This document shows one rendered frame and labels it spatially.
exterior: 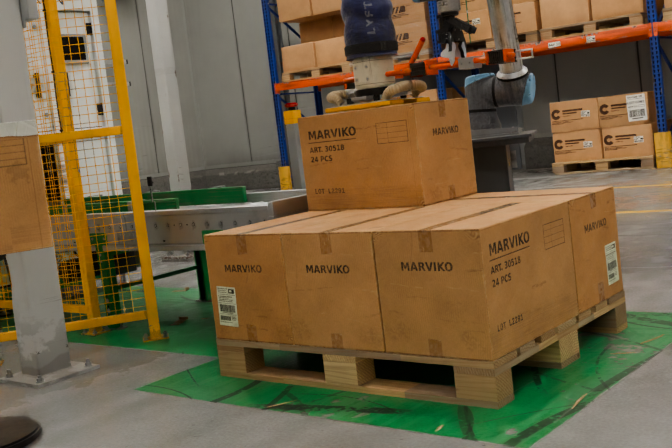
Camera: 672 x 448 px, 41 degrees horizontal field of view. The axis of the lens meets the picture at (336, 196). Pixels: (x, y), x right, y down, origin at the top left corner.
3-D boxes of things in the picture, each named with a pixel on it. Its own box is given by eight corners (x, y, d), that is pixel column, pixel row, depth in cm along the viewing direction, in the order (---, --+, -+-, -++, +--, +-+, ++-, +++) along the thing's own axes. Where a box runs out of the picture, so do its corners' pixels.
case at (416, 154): (308, 211, 389) (296, 118, 386) (364, 198, 420) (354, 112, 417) (425, 206, 351) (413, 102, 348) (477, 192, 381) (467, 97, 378)
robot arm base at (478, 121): (467, 130, 463) (466, 111, 463) (504, 128, 456) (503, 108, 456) (458, 130, 445) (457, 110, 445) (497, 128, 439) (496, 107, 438)
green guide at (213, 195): (65, 212, 573) (63, 198, 572) (79, 209, 581) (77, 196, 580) (244, 202, 470) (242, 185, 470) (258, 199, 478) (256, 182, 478)
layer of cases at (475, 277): (216, 338, 345) (202, 235, 342) (373, 284, 422) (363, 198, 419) (493, 362, 269) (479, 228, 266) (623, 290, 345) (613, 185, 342)
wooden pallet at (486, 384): (220, 376, 346) (215, 339, 345) (376, 314, 423) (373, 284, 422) (498, 409, 270) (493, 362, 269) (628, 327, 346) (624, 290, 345)
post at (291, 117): (305, 297, 486) (282, 111, 479) (314, 295, 492) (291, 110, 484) (315, 298, 482) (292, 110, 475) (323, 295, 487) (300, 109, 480)
